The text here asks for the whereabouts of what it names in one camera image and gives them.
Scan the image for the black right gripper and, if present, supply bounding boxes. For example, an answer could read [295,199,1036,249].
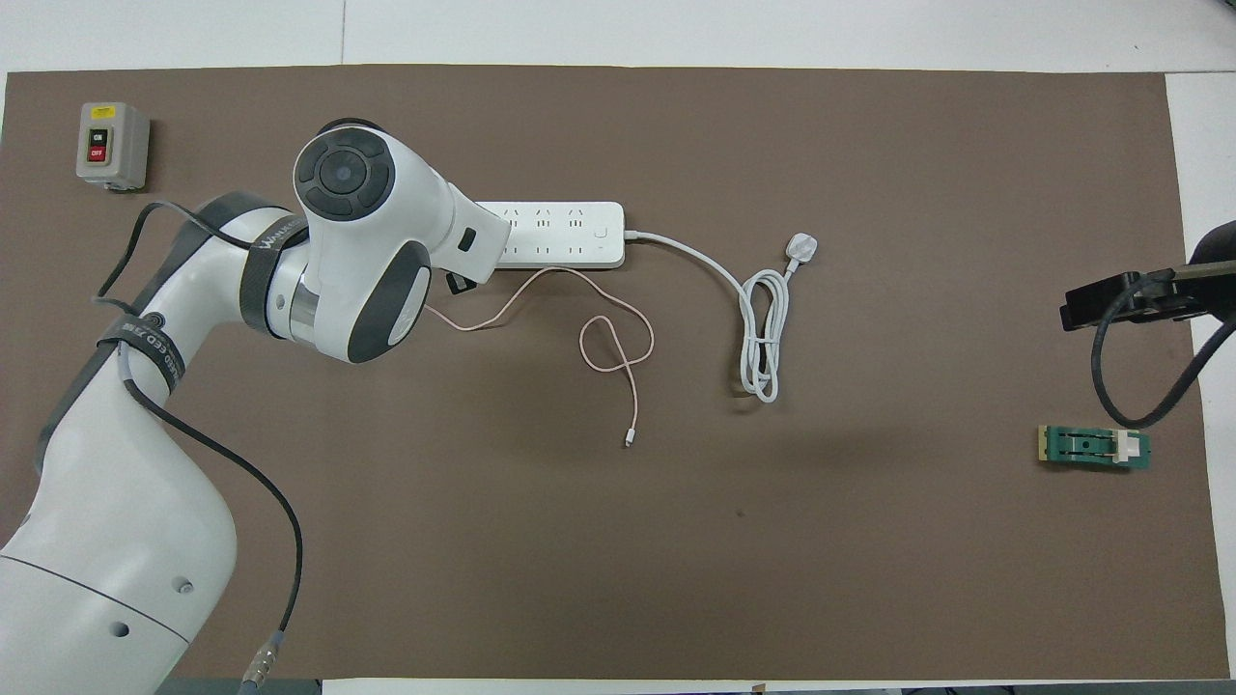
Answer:
[1060,220,1236,332]

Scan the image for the pink charging cable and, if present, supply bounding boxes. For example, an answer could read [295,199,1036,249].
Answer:
[425,267,657,449]

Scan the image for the white power strip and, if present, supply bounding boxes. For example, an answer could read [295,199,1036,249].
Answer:
[478,201,627,270]

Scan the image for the brown table mat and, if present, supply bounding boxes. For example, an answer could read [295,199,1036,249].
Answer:
[0,65,1232,681]

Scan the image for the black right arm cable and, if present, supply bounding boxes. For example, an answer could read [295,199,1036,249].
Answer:
[1091,261,1236,431]

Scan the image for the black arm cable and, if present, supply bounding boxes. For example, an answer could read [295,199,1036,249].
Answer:
[94,201,304,691]
[1091,261,1236,431]

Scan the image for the green knife switch yellow base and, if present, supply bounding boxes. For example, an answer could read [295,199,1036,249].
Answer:
[1038,424,1152,474]

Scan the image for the white power cord with plug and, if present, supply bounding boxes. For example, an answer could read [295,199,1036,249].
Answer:
[623,230,821,404]

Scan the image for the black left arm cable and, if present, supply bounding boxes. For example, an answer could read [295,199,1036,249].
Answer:
[94,201,304,691]

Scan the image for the grey on-off switch box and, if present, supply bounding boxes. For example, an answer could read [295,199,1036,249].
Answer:
[76,102,152,191]

